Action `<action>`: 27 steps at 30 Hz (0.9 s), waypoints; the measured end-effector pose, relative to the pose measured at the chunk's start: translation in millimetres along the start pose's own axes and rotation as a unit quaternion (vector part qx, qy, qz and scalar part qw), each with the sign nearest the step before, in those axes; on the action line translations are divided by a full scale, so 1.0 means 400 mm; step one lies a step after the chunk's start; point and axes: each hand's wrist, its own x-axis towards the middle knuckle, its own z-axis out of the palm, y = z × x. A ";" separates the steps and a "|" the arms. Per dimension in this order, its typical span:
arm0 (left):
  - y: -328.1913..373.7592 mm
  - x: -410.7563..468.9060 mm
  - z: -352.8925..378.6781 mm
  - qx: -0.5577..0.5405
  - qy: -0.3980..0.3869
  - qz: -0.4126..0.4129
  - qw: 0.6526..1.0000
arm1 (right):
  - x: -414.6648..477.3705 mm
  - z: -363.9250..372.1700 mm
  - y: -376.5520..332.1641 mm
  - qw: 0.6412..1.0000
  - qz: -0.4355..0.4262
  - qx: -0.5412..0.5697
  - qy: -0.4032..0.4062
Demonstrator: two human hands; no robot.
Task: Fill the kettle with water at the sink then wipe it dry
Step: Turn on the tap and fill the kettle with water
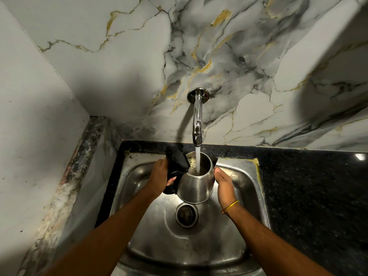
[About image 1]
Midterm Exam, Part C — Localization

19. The person's left hand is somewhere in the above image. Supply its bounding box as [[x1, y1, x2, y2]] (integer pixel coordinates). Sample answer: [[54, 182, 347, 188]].
[[145, 158, 177, 199]]

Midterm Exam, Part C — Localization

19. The round sink drain strainer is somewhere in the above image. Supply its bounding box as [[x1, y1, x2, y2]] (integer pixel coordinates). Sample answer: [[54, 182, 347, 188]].
[[174, 202, 200, 229]]

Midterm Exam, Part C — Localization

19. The person's right forearm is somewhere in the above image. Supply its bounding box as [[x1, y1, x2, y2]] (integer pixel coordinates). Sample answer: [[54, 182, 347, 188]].
[[225, 202, 335, 276]]

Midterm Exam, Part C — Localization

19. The stainless steel sink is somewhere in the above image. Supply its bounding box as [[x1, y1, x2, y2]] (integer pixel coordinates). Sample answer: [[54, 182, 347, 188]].
[[110, 152, 272, 276]]

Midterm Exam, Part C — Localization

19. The person's left forearm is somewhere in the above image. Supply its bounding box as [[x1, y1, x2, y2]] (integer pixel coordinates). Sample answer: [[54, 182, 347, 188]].
[[42, 189, 158, 276]]

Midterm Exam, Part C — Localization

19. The person's right hand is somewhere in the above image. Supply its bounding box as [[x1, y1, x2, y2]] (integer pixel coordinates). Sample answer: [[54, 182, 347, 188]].
[[214, 167, 238, 212]]

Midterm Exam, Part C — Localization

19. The steel kettle with black handle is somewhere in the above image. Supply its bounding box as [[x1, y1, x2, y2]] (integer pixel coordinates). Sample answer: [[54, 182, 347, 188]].
[[163, 145, 219, 205]]

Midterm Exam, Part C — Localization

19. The chrome wall tap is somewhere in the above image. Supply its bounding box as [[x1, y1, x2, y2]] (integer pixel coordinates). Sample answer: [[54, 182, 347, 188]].
[[186, 87, 211, 147]]

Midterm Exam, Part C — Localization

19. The yellow wrist band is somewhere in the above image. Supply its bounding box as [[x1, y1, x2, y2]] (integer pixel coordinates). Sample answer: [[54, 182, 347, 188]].
[[221, 200, 240, 215]]

